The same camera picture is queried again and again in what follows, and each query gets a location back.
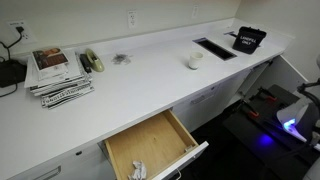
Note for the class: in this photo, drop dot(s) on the wooden drawer with white front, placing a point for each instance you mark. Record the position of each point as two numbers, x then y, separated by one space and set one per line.
150 143

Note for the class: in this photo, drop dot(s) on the white paper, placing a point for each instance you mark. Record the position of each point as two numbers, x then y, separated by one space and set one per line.
137 171

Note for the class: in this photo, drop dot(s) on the black landfill trash bin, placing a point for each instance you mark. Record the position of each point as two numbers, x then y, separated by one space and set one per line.
248 40

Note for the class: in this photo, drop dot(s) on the small black drawer lock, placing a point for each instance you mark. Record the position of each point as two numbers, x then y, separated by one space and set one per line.
78 153

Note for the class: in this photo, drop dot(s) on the pile of paper clips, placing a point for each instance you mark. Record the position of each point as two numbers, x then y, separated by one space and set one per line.
120 59

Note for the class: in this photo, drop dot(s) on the blue strip label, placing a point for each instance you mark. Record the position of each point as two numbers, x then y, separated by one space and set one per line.
199 40

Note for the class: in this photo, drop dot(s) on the closed white cabinet door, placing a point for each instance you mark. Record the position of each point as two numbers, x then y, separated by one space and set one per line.
233 85

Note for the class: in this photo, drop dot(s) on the black stapler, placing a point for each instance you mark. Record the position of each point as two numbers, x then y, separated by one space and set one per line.
85 63

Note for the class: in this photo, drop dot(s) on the black mounting board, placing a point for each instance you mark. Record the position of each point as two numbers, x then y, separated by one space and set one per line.
246 153

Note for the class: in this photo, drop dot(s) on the black power adapter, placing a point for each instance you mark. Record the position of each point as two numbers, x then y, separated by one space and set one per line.
11 74

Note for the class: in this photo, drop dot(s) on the white wall outlet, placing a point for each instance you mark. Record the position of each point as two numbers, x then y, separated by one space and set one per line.
194 10
132 19
27 37

